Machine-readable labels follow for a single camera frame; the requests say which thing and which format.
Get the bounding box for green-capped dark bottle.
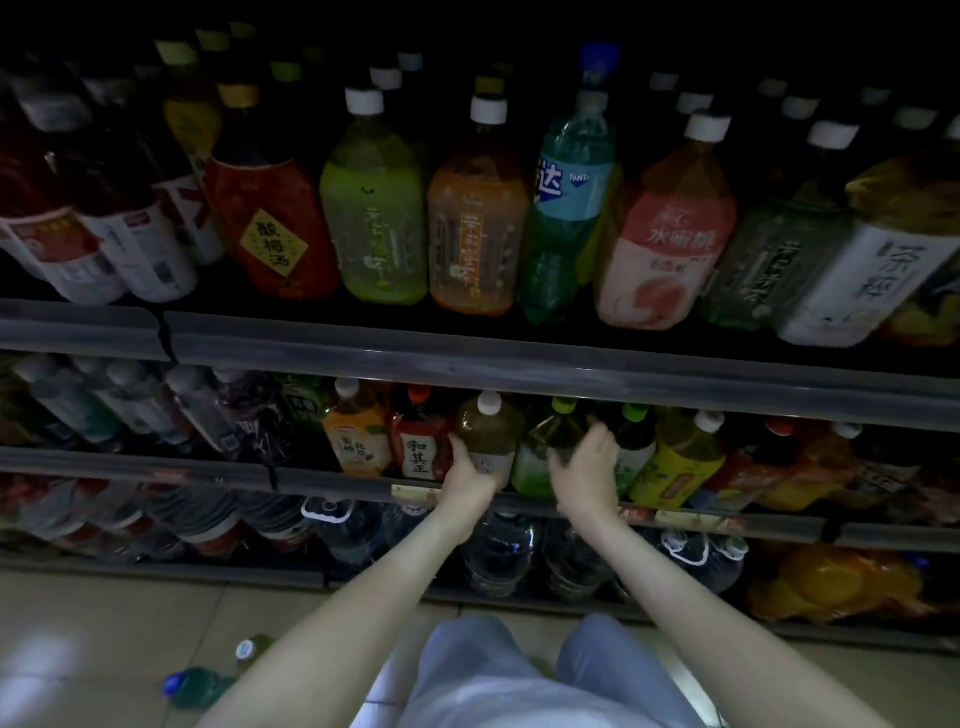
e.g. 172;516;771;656
512;397;588;502

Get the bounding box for olive tea bottle white cap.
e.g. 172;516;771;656
453;389;524;489

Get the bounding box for person's right forearm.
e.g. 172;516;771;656
566;513;894;728

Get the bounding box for row of tea juice bottles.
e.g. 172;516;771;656
0;20;960;350

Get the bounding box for person's left forearm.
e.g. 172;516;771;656
198;513;481;728

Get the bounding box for pack of orange soda bottles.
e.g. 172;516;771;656
746;543;939;624

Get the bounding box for person's right hand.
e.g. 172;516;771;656
545;421;622;526

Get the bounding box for person's left hand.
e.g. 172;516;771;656
434;433;500;526

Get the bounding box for person's grey trousers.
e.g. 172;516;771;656
397;613;710;728

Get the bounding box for blue-capped green bottle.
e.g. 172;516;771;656
161;665;238;712

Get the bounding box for green drink bottle white cap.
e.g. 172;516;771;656
232;633;277;676

